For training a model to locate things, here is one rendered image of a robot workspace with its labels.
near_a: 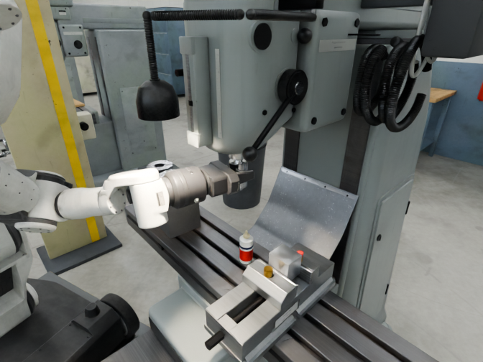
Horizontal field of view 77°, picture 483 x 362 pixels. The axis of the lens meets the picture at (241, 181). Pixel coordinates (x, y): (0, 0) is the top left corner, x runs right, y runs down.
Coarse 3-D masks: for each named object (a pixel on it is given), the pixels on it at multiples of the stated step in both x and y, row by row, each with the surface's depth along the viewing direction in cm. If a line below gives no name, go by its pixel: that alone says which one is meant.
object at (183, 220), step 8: (160, 160) 110; (168, 160) 114; (144, 168) 107; (160, 168) 104; (168, 168) 104; (176, 168) 107; (160, 176) 98; (168, 208) 96; (184, 208) 100; (192, 208) 102; (168, 216) 97; (176, 216) 99; (184, 216) 101; (192, 216) 103; (168, 224) 98; (176, 224) 100; (184, 224) 102; (192, 224) 105; (200, 224) 107; (168, 232) 100; (176, 232) 101; (184, 232) 104
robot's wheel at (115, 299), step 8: (104, 296) 124; (112, 296) 122; (112, 304) 118; (120, 304) 119; (128, 304) 121; (120, 312) 117; (128, 312) 119; (128, 320) 118; (136, 320) 121; (128, 328) 119; (136, 328) 122; (128, 336) 122
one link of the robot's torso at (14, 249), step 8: (0, 224) 84; (0, 232) 84; (8, 232) 86; (16, 232) 88; (0, 240) 84; (8, 240) 86; (16, 240) 88; (0, 248) 84; (8, 248) 86; (16, 248) 89; (0, 256) 86; (8, 256) 89
